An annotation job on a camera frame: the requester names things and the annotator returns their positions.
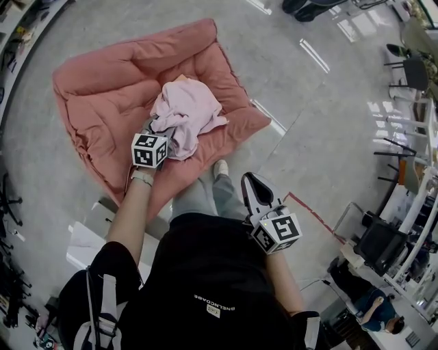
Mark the person's right forearm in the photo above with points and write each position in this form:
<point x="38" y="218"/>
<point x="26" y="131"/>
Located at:
<point x="285" y="280"/>

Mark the person's black shirt torso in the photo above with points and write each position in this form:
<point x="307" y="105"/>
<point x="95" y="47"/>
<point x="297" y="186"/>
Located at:
<point x="205" y="280"/>

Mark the person's white shoe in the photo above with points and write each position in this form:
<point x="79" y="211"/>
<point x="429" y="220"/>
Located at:
<point x="220" y="168"/>

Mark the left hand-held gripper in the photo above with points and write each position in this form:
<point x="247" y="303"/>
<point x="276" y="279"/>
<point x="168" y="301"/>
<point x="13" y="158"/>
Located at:
<point x="148" y="150"/>

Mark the person's left forearm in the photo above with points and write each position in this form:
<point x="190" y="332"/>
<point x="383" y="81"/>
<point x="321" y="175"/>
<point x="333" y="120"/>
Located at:
<point x="133" y="212"/>

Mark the curved white counter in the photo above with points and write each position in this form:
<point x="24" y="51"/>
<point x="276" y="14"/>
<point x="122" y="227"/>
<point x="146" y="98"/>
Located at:
<point x="17" y="44"/>

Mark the light pink cloth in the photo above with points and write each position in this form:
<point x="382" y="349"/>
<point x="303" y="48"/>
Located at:
<point x="191" y="106"/>

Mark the black tripod stands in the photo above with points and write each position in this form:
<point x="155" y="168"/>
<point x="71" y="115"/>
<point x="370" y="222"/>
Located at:
<point x="13" y="283"/>

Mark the black office chair base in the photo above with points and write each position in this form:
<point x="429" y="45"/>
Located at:
<point x="8" y="201"/>

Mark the beige wristband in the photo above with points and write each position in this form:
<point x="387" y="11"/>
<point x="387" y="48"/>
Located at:
<point x="143" y="177"/>

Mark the pink cushion seat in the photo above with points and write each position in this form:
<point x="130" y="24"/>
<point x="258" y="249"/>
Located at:
<point x="102" y="102"/>

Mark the white desk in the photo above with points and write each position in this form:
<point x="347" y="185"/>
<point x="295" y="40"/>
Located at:
<point x="419" y="191"/>

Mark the person's grey trouser legs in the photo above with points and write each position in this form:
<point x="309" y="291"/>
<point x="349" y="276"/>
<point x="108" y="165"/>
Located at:
<point x="212" y="198"/>

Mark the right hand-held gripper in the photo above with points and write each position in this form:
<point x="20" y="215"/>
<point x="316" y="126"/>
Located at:
<point x="279" y="232"/>

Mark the white low platform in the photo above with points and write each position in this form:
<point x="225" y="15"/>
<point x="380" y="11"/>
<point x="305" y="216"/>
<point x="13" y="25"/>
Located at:
<point x="85" y="242"/>

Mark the black monitor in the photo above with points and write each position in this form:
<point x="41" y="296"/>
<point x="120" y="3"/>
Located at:
<point x="383" y="244"/>

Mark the black chair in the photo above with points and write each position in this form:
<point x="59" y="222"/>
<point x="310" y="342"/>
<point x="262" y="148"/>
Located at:
<point x="414" y="71"/>

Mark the black metal chair frame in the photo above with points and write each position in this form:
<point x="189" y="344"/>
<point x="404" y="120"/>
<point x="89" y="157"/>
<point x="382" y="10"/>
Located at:
<point x="397" y="157"/>

